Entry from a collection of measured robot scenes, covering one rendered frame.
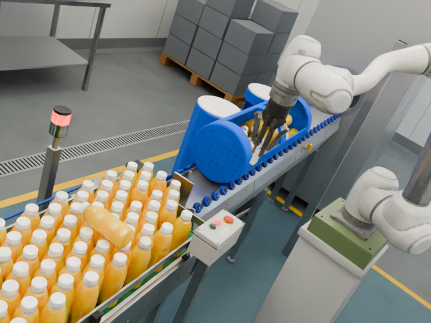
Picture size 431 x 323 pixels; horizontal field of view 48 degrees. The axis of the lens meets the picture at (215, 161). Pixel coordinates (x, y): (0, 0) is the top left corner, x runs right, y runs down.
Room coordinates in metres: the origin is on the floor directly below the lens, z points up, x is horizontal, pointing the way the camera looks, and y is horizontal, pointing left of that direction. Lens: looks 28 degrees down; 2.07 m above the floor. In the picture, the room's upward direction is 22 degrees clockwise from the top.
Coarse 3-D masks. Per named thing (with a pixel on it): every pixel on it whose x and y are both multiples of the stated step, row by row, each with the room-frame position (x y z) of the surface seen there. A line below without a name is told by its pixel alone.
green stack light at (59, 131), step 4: (52, 124) 1.44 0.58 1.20; (52, 128) 1.44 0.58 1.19; (56, 128) 1.44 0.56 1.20; (60, 128) 1.44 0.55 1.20; (64, 128) 1.45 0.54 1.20; (68, 128) 1.48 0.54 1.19; (52, 132) 1.44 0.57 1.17; (56, 132) 1.44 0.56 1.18; (60, 132) 1.45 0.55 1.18; (64, 132) 1.46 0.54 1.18; (56, 136) 1.44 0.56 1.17; (60, 136) 1.45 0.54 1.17; (64, 136) 1.46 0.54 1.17
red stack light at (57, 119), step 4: (52, 116) 1.45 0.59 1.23; (56, 116) 1.44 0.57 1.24; (60, 116) 1.44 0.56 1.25; (64, 116) 1.45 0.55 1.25; (68, 116) 1.46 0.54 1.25; (52, 120) 1.45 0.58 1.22; (56, 120) 1.44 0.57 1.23; (60, 120) 1.44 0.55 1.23; (64, 120) 1.45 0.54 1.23; (68, 120) 1.46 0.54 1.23; (56, 124) 1.44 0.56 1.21; (60, 124) 1.44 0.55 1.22; (64, 124) 1.45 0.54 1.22; (68, 124) 1.47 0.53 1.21
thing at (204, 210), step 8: (336, 120) 3.53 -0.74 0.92; (312, 136) 3.02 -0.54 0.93; (304, 144) 2.86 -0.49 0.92; (288, 152) 2.62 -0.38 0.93; (280, 160) 2.49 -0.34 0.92; (264, 168) 2.30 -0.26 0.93; (256, 176) 2.19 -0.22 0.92; (232, 192) 1.95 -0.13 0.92; (224, 200) 1.87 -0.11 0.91; (208, 208) 1.74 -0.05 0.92; (200, 216) 1.67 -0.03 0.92
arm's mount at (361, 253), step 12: (336, 204) 1.92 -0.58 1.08; (324, 216) 1.78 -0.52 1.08; (312, 228) 1.75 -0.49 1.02; (324, 228) 1.73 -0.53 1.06; (336, 228) 1.72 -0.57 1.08; (324, 240) 1.72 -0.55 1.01; (336, 240) 1.70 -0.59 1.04; (348, 240) 1.68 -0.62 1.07; (360, 240) 1.70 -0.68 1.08; (372, 240) 1.74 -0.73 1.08; (384, 240) 1.77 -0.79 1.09; (348, 252) 1.67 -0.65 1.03; (360, 252) 1.65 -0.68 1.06; (372, 252) 1.65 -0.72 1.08; (360, 264) 1.64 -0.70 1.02
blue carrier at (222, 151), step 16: (240, 112) 2.20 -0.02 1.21; (304, 112) 2.71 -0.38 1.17; (208, 128) 1.96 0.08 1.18; (224, 128) 1.93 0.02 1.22; (240, 128) 1.97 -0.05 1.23; (304, 128) 2.60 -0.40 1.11; (192, 144) 1.98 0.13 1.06; (208, 144) 1.95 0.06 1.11; (224, 144) 1.92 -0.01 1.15; (240, 144) 1.90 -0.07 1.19; (288, 144) 2.41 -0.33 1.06; (208, 160) 1.94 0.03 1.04; (224, 160) 1.91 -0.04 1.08; (240, 160) 1.89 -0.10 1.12; (208, 176) 1.93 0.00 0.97; (224, 176) 1.90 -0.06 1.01; (240, 176) 1.89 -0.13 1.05
